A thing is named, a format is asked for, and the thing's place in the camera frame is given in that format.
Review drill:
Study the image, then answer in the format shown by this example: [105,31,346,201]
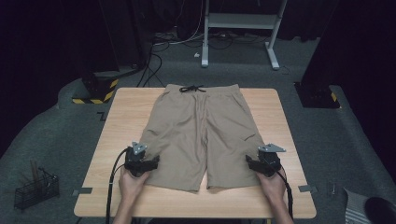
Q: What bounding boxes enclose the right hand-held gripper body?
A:
[255,143,287,178]

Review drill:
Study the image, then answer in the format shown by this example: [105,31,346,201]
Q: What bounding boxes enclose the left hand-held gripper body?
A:
[124,141,151,178]

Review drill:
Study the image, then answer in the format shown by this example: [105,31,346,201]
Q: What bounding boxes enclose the khaki shorts with black drawstring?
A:
[138,83,265,192]

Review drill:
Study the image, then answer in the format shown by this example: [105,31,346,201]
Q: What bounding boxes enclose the person's left hand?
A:
[119,169,150,200]

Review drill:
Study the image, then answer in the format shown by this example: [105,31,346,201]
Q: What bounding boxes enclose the person's right hand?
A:
[256,169,288,203]

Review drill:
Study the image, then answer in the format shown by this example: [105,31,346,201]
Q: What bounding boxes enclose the grey tape strip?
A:
[298,185,318,194]
[72,187,93,197]

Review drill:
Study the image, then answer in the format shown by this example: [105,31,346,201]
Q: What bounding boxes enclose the striped cloth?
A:
[344,188,376,224]

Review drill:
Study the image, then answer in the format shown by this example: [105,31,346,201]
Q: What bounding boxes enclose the wooden sticks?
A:
[29,160,42,189]

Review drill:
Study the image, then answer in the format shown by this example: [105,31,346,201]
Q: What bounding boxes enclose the white metal stand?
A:
[200,0,289,71]

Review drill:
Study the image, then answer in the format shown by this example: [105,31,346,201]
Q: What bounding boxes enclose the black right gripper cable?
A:
[274,167,294,219]

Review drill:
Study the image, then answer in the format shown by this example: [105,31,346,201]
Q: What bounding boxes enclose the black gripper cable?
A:
[274,167,294,219]
[105,147,130,224]

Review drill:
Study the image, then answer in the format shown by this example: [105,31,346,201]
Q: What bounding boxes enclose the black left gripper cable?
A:
[105,147,130,224]

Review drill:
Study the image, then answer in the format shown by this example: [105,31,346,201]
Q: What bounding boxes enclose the black post with striped base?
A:
[72,69,120,105]

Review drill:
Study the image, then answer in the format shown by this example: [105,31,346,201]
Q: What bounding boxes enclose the black post base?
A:
[293,81,341,109]

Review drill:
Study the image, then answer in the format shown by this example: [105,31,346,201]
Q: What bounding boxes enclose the black floor cables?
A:
[135,32,269,89]

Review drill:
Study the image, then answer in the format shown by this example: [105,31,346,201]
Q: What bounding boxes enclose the black wire basket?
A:
[13,167,60,211]

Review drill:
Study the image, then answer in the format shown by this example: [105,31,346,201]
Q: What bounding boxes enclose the white floor cable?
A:
[152,0,207,47]

